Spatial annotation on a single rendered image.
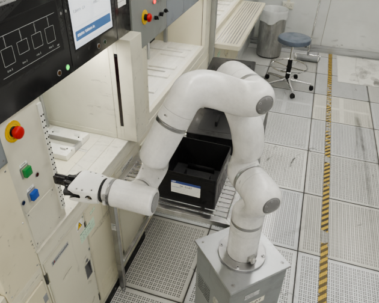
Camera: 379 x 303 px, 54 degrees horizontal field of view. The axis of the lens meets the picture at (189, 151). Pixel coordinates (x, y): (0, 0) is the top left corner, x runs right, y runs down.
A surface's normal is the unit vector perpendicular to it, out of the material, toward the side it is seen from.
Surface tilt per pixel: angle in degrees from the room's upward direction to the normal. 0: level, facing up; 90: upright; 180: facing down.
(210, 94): 82
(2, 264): 90
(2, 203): 90
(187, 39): 90
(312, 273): 0
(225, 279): 0
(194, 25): 90
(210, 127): 0
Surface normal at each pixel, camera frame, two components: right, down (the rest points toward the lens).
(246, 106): -0.26, 0.53
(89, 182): 0.00, -0.79
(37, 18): 0.95, 0.19
